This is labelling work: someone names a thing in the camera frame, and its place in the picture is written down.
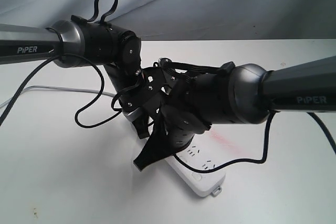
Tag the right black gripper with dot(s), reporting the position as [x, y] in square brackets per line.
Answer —
[179, 128]

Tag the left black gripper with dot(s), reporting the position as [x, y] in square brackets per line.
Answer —
[140, 120]

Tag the white five-outlet power strip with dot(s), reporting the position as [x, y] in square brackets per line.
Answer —
[197, 156]

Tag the left black Piper robot arm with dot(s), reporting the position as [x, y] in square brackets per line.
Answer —
[78, 43]

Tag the right black Piper robot arm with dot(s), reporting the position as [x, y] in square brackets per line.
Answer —
[247, 94]

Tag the grey backdrop cloth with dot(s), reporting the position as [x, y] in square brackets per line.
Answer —
[190, 19]

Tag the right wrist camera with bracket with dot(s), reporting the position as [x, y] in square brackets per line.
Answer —
[143, 95]

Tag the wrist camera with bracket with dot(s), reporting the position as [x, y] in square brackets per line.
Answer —
[158, 77]
[143, 95]

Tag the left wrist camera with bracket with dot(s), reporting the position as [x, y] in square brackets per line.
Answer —
[158, 77]

